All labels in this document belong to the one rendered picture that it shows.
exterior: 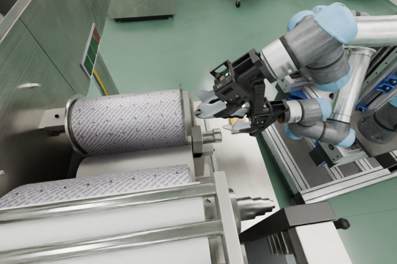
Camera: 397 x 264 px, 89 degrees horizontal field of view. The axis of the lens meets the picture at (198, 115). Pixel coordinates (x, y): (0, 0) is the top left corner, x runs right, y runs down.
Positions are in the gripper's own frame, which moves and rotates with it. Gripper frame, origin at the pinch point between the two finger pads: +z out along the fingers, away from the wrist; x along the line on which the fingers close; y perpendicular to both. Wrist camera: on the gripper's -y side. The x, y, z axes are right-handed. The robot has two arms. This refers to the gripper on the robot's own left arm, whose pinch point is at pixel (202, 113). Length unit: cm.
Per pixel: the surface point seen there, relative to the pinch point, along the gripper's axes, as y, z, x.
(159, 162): 7.6, 8.5, 12.5
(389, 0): -314, -193, -269
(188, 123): 6.2, 0.0, 5.9
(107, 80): -8, 77, -76
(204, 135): -3.1, 2.7, 4.6
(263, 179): -39.9, 3.9, 10.3
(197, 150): -4.9, 6.9, 6.9
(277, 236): 9.2, -13.6, 30.2
